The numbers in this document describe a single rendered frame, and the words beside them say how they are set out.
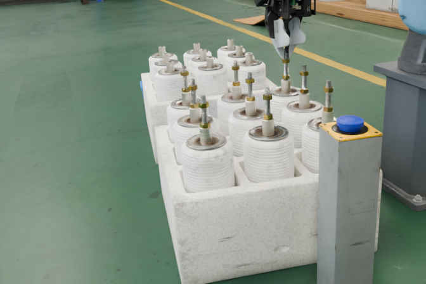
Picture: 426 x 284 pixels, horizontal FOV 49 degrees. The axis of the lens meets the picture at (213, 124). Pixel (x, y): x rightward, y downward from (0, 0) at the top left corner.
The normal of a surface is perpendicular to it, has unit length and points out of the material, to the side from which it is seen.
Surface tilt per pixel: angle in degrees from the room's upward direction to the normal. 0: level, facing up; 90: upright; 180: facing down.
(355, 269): 90
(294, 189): 90
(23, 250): 0
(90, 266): 0
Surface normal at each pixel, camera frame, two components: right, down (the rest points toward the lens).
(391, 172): -0.95, 0.17
